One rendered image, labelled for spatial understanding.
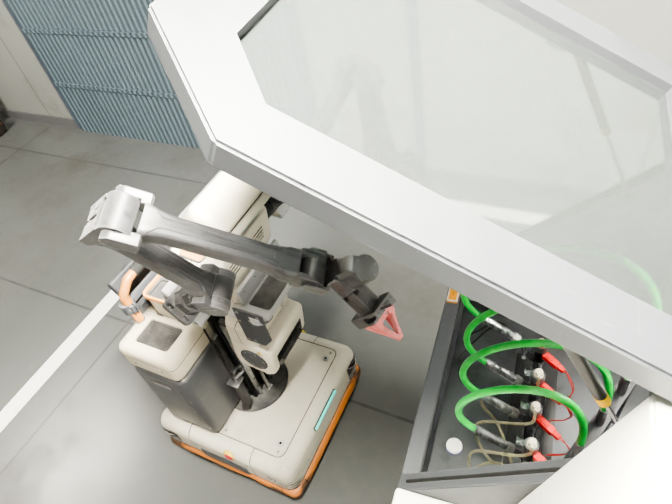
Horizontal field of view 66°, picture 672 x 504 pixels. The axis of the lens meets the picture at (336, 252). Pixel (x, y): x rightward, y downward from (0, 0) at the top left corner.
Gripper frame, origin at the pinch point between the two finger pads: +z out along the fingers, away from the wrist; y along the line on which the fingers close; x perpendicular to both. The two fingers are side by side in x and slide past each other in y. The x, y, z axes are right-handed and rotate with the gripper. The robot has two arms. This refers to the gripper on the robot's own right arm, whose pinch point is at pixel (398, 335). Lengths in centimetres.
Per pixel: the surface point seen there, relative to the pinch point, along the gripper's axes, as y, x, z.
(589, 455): 40.4, -14.8, 17.5
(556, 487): 30.4, -16.5, 23.6
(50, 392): -221, -45, -55
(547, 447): 7.2, 2.2, 39.6
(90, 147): -348, 115, -189
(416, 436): -14.6, -7.9, 23.5
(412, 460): -13.3, -13.4, 24.9
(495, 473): 13.8, -14.1, 25.4
